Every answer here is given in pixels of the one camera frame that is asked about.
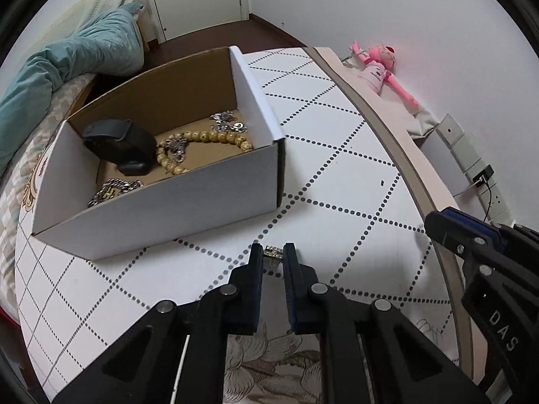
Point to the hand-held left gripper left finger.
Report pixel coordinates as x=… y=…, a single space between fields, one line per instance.
x=254 y=290

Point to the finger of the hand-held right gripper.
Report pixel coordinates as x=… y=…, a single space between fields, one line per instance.
x=446 y=231
x=476 y=221

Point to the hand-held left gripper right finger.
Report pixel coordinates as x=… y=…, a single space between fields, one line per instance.
x=292 y=292

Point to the white cardboard box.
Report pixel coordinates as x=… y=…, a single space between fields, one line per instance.
x=168 y=219

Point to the black smart band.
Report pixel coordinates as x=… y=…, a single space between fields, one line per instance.
x=113 y=143

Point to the black charger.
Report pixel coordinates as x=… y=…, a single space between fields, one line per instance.
x=482 y=176

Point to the floral diamond-pattern tablecloth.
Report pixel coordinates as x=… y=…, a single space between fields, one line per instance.
x=337 y=176

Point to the pink plush toy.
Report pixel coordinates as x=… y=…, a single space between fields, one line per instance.
x=374 y=71

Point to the checked bed sheet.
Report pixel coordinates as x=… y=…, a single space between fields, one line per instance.
x=17 y=202

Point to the light blue duvet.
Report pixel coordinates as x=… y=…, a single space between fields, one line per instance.
x=63 y=67

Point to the pale patterned pillow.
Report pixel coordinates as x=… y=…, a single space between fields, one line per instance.
x=92 y=4

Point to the white wall socket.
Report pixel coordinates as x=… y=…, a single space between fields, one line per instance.
x=499 y=200

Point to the white wall power strip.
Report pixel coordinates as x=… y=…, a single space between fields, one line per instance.
x=446 y=168

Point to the grey wall switch panel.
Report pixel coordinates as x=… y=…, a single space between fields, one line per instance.
x=450 y=128

